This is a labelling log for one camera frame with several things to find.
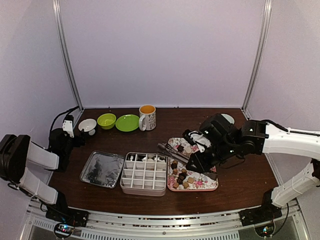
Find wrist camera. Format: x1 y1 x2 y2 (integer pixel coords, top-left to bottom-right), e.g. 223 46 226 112
182 129 212 153
62 114 74 138

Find left aluminium frame post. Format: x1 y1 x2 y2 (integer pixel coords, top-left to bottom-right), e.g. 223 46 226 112
52 0 84 111

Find floral pink tray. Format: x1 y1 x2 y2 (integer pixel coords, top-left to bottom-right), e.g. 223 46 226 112
166 137 219 192

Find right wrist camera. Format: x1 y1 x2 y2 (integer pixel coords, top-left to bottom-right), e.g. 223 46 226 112
182 129 212 153

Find tan Sweet chocolate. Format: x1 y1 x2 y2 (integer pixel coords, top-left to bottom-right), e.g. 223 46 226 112
187 177 195 184

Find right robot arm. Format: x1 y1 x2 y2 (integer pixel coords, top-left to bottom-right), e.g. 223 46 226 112
183 113 320 221

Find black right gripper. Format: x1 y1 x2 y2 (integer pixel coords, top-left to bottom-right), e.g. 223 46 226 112
185 140 237 175

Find pale blue ceramic bowl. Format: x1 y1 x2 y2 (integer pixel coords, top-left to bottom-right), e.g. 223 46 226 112
221 113 235 124

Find metal tongs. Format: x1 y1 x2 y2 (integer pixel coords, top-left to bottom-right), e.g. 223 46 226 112
157 141 218 181

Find white mug with orange inside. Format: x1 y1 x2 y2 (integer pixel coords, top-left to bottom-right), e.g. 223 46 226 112
138 105 157 131

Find right aluminium frame post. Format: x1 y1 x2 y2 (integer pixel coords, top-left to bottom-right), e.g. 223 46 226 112
241 0 272 113

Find front aluminium rail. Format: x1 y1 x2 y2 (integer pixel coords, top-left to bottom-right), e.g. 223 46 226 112
18 201 311 240

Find green bowl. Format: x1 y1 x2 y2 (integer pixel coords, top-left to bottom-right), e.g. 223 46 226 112
97 113 117 130

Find white oval chocolate upper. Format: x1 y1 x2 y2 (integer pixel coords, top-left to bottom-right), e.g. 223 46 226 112
185 147 192 153

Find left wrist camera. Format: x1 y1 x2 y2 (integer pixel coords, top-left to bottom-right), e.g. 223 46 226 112
62 114 74 138

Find pink tin box with dividers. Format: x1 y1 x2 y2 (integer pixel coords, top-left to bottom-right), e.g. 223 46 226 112
120 152 168 197

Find white black bowl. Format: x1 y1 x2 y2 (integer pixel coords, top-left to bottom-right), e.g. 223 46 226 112
78 118 98 136

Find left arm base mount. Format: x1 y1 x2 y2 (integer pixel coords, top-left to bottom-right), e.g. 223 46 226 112
44 192 89 240

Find pink bunny tin lid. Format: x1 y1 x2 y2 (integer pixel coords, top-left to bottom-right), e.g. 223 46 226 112
79 151 125 189

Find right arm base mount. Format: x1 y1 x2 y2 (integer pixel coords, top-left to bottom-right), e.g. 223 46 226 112
238 189 282 238

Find aluminium frame post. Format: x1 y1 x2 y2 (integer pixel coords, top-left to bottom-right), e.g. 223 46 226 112
241 0 272 113
52 0 84 111

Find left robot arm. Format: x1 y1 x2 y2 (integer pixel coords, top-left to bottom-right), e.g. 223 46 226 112
0 128 86 222

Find green plate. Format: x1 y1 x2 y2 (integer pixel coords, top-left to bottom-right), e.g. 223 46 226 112
115 114 140 132

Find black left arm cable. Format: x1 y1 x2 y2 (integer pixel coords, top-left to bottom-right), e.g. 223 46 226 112
48 106 80 136

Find dark square chocolate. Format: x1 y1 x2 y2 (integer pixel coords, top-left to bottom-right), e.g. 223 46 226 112
177 145 184 152

